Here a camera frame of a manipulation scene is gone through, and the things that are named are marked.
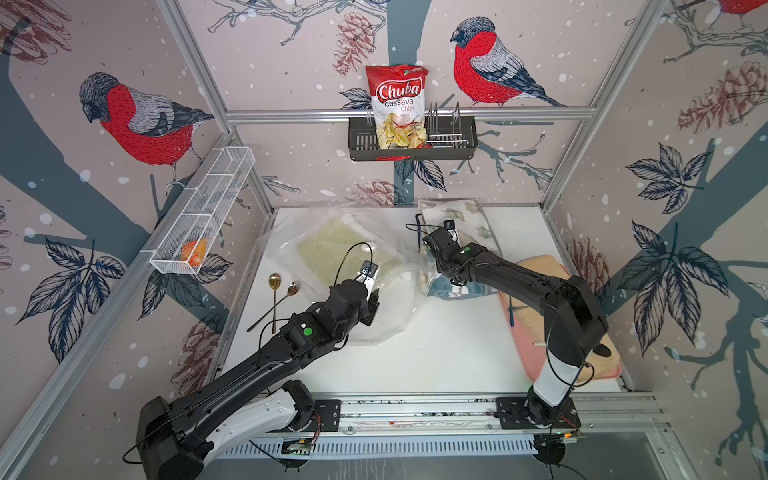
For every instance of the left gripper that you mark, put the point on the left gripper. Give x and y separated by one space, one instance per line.
372 306

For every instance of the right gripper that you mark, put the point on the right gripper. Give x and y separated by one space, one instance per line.
462 250

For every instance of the white bear print blanket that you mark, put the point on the white bear print blanket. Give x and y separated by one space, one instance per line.
471 223

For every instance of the pale green fleece blanket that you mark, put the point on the pale green fleece blanket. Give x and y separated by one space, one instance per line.
338 247

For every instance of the clear plastic vacuum bag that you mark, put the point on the clear plastic vacuum bag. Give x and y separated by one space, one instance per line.
402 299

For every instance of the teal bear blanket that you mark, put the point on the teal bear blanket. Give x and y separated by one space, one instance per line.
442 288

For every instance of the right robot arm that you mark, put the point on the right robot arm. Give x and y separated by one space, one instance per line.
574 323

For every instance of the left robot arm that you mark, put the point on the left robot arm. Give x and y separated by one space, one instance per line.
175 440

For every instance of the red Chuba chips bag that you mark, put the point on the red Chuba chips bag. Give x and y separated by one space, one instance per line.
398 105

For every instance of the copper spoon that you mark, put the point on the copper spoon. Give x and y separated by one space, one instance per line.
292 290

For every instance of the gold spoon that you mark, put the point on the gold spoon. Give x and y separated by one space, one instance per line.
275 281

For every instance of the beige pink cutting board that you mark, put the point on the beige pink cutting board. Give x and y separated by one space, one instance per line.
529 335

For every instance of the orange item in basket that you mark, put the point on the orange item in basket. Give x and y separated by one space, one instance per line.
193 252

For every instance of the black spoon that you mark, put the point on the black spoon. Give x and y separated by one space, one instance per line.
602 350

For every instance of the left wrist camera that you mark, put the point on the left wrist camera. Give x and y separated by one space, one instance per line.
367 275

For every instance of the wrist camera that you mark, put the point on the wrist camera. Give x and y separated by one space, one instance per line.
367 275
450 226

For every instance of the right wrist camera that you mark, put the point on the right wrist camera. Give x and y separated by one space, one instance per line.
450 226

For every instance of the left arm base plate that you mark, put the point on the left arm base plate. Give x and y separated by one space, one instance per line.
325 417

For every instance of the black wall shelf basket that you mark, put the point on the black wall shelf basket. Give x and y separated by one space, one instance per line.
439 138

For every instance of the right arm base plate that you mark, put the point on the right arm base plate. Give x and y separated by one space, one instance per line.
513 414

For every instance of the white mesh wall basket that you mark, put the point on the white mesh wall basket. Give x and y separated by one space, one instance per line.
206 210

